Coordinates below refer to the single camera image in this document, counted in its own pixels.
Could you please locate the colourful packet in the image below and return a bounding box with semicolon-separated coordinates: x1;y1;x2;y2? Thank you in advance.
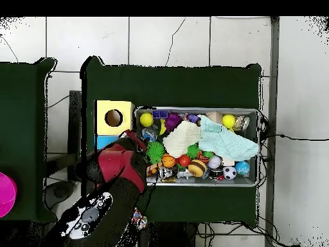
132;207;148;230

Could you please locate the wooden box with three holes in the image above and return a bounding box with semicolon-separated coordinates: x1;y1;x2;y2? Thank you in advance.
93;100;136;151

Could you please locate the crushed bottle with blue label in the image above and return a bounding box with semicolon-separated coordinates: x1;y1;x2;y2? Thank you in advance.
140;125;159;143

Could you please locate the large green spiky ball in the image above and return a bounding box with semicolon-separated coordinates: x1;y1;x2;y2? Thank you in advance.
145;141;166;165

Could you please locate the purple rubber toy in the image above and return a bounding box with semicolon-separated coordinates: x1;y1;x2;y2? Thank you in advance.
164;113;184;134

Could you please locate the cream white cloth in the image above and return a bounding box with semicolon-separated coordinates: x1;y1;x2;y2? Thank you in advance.
162;120;202;159

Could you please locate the black upright panel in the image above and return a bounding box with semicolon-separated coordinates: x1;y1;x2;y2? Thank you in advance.
67;89;82;158

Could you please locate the dark green tablecloth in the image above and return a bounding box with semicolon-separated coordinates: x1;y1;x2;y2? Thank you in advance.
0;57;58;223
80;55;262;228

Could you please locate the toy burger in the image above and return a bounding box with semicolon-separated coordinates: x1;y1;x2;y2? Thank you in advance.
187;159;207;178

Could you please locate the mint green cloth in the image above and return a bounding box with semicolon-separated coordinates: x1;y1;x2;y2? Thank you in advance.
197;114;260;162

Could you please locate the black and white football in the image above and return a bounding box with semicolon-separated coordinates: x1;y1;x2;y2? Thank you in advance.
222;166;238;180

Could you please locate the blue globe ball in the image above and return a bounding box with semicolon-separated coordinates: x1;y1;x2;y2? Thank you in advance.
235;161;251;176

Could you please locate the magenta plastic bowl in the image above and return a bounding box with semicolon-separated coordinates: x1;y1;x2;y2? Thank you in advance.
0;171;18;218

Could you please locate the grey metal bar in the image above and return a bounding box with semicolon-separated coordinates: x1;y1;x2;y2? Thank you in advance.
264;16;280;247

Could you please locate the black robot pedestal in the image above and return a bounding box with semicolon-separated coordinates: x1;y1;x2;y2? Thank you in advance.
137;221;199;247

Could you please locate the metal wire mesh bin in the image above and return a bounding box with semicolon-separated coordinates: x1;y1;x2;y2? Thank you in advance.
134;106;260;187

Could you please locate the black cable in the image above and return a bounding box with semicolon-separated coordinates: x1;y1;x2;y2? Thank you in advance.
266;133;329;142

